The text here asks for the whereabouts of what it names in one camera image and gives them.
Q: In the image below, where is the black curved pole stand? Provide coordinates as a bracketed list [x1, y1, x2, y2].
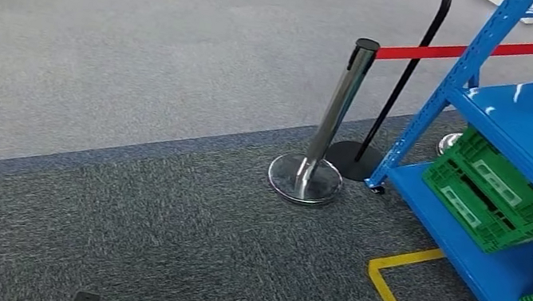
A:
[322, 0, 453, 193]

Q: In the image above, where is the red barrier belt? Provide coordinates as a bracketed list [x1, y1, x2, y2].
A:
[374, 9, 533, 85]

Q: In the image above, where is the chrome stanchion post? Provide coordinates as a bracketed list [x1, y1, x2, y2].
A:
[263, 26, 382, 214]

